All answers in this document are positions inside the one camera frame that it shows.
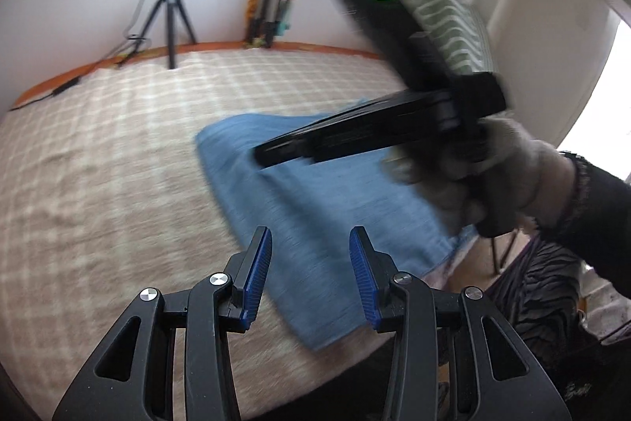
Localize person's right hand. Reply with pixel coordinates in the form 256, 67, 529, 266
382, 114, 579, 232

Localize dark bead bracelet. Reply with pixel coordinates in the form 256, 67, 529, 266
540, 150, 594, 234

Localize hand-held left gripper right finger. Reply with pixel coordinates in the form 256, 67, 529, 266
348, 226, 573, 421

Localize blue towel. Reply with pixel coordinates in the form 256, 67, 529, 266
196, 98, 482, 351

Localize black cable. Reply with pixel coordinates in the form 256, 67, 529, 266
9, 75, 84, 112

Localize black tripod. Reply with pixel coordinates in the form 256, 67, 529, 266
115, 0, 199, 71

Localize beige plaid blanket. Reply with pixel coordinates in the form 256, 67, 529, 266
0, 47, 476, 421

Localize zebra print trousers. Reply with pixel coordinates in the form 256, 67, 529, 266
490, 238, 588, 355

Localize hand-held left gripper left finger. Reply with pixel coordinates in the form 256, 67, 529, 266
52, 226, 273, 421

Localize person's right forearm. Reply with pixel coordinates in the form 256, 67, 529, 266
535, 152, 631, 290

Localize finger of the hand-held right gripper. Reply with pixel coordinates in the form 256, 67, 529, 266
253, 88, 450, 168

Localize window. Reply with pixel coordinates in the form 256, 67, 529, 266
556, 4, 631, 182

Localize green striped pillow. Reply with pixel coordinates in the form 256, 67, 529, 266
408, 0, 497, 77

